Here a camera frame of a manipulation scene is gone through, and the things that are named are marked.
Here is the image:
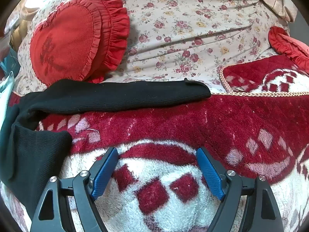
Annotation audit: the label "light blue towel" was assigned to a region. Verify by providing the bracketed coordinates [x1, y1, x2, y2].
[0, 71, 16, 128]

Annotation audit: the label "red and white fleece blanket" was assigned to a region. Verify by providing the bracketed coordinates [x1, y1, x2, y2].
[0, 54, 309, 232]

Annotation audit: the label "beige cloth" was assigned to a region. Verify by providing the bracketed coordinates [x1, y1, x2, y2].
[246, 0, 298, 22]

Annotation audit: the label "floral beige pillow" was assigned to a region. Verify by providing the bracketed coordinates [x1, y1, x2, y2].
[10, 0, 294, 97]

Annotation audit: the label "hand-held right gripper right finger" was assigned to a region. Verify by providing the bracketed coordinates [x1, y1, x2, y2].
[196, 147, 284, 232]

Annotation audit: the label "small red ruffled pillow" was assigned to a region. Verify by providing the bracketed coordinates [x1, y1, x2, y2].
[268, 26, 309, 74]

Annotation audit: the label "large red heart-shaped pillow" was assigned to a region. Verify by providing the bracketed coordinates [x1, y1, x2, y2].
[29, 0, 131, 87]

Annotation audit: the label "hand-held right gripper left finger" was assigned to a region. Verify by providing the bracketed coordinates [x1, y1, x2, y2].
[30, 147, 119, 232]

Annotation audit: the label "black pants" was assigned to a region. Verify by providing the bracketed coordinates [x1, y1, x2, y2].
[0, 78, 211, 220]

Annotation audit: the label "teal bag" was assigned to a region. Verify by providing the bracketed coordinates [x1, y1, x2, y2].
[0, 51, 21, 78]

